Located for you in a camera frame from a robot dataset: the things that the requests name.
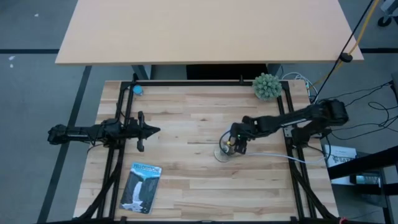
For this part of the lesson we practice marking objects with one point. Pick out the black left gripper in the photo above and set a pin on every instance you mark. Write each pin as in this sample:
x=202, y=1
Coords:
x=133, y=129

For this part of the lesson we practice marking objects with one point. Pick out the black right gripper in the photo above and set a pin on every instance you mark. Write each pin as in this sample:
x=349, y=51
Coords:
x=238, y=130

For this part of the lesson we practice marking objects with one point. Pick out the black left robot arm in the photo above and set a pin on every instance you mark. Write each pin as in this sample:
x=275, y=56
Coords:
x=81, y=132

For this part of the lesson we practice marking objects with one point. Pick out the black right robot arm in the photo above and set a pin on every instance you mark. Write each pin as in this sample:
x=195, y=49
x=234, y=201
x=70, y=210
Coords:
x=280, y=121

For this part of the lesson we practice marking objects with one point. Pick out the Yellowstone waterfall booklet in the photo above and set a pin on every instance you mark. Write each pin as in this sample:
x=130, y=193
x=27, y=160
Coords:
x=140, y=189

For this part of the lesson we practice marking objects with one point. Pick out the thin black rod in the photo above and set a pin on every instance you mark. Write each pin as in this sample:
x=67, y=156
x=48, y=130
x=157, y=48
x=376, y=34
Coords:
x=241, y=79

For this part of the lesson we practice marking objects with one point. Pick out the round green artificial plant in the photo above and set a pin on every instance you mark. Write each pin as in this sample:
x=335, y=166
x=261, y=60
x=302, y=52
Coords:
x=266, y=87

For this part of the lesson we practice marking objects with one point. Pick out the white printed box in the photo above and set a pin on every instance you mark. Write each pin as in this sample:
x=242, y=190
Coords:
x=340, y=154

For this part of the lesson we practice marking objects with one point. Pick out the large beige desk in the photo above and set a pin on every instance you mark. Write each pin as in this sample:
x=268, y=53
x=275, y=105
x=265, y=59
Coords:
x=202, y=31

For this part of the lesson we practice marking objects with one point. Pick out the black metal cart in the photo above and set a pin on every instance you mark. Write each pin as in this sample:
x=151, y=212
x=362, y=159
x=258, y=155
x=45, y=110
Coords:
x=360, y=165

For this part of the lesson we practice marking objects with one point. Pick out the office chair base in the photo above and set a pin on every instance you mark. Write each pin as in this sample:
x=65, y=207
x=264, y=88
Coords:
x=385, y=21

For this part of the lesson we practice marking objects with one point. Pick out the black aluminium table frame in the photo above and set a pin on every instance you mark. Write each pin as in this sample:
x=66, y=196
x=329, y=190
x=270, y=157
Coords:
x=202, y=83

